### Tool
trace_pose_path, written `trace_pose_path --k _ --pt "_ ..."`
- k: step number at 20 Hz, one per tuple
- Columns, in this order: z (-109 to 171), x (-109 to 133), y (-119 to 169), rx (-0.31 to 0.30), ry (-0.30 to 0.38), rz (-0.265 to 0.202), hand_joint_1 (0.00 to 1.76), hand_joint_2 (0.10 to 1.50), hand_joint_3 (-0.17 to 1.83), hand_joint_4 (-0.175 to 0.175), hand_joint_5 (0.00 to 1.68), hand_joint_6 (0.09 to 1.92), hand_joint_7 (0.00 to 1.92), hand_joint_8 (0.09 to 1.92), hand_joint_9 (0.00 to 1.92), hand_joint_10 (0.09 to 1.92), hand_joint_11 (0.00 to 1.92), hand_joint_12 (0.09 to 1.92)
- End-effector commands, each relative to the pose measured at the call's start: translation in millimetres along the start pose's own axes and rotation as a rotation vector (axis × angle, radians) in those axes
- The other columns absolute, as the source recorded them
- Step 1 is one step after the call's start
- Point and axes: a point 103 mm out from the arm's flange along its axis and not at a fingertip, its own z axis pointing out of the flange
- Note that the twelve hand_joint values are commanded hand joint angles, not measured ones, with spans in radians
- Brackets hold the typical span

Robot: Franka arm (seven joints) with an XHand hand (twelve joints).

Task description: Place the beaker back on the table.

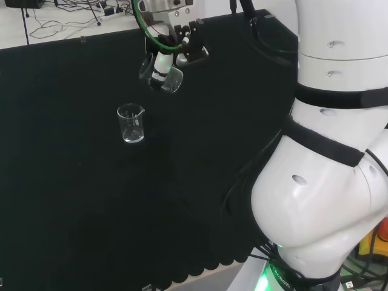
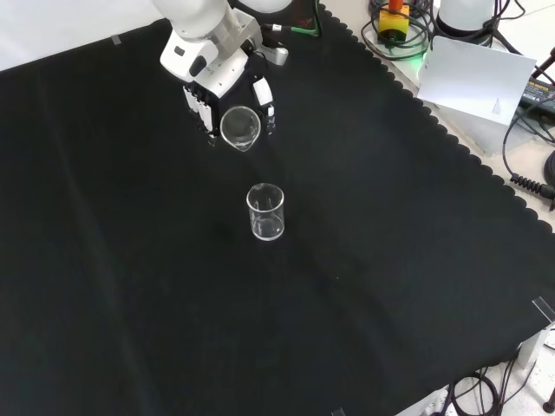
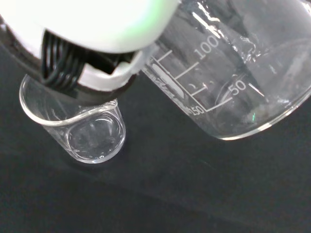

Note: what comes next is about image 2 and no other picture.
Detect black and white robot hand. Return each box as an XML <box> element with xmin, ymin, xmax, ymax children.
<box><xmin>159</xmin><ymin>26</ymin><xmax>278</xmax><ymax>148</ymax></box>

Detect small clear glass beaker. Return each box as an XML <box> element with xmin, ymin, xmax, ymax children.
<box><xmin>219</xmin><ymin>106</ymin><xmax>262</xmax><ymax>153</ymax></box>

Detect clear glass beaker with spout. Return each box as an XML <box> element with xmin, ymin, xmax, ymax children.
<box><xmin>245</xmin><ymin>183</ymin><xmax>286</xmax><ymax>242</ymax></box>

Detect yellow stop button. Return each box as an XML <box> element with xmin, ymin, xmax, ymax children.
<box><xmin>377</xmin><ymin>0</ymin><xmax>411</xmax><ymax>45</ymax></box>

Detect black table cloth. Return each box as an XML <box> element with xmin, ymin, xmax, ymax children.
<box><xmin>0</xmin><ymin>3</ymin><xmax>555</xmax><ymax>416</ymax></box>

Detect white round device black band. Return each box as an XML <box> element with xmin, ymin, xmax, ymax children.
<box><xmin>434</xmin><ymin>0</ymin><xmax>500</xmax><ymax>38</ymax></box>

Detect pale board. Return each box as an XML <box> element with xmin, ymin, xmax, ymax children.
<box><xmin>416</xmin><ymin>35</ymin><xmax>538</xmax><ymax>127</ymax></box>

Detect black power adapter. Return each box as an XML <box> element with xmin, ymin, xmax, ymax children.
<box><xmin>518</xmin><ymin>73</ymin><xmax>555</xmax><ymax>110</ymax></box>

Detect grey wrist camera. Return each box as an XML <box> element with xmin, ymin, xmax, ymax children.
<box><xmin>255</xmin><ymin>46</ymin><xmax>290</xmax><ymax>68</ymax></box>

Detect green cable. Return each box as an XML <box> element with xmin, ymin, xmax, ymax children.
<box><xmin>259</xmin><ymin>23</ymin><xmax>323</xmax><ymax>38</ymax></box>

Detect black cable loops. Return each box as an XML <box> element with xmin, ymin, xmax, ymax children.
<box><xmin>361</xmin><ymin>3</ymin><xmax>435</xmax><ymax>62</ymax></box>

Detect black coiled cable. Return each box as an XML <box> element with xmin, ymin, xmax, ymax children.
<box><xmin>501</xmin><ymin>107</ymin><xmax>555</xmax><ymax>201</ymax></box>

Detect black floor cables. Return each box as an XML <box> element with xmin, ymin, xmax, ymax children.
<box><xmin>446</xmin><ymin>354</ymin><xmax>555</xmax><ymax>416</ymax></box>

